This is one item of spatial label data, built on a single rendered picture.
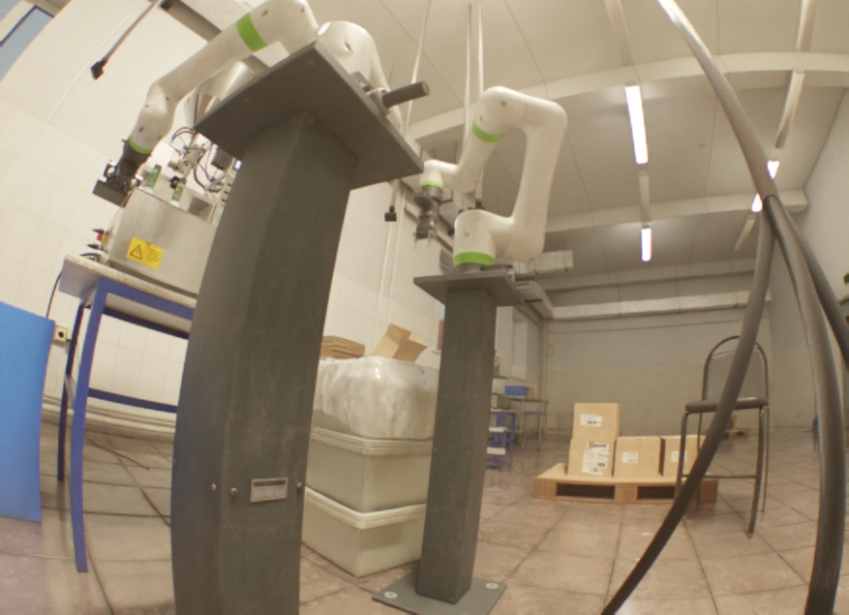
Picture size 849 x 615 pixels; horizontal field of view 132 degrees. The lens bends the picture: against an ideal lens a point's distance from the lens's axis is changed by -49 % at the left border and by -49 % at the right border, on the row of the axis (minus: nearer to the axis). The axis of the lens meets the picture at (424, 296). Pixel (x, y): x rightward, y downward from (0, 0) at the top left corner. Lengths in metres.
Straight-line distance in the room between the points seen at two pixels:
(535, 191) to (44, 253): 2.74
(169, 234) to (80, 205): 1.74
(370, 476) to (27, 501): 1.07
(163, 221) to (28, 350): 0.56
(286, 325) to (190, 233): 0.84
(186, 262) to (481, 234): 0.89
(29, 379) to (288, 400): 0.94
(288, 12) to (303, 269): 0.74
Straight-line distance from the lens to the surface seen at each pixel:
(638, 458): 2.59
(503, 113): 1.13
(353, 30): 0.68
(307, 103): 0.49
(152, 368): 2.84
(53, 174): 2.91
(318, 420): 1.31
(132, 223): 1.15
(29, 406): 1.23
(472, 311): 1.00
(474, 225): 1.10
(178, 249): 1.18
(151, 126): 1.07
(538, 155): 1.16
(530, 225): 1.15
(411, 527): 1.29
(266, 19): 1.03
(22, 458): 1.27
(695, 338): 10.82
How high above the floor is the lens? 0.57
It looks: 17 degrees up
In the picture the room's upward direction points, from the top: 6 degrees clockwise
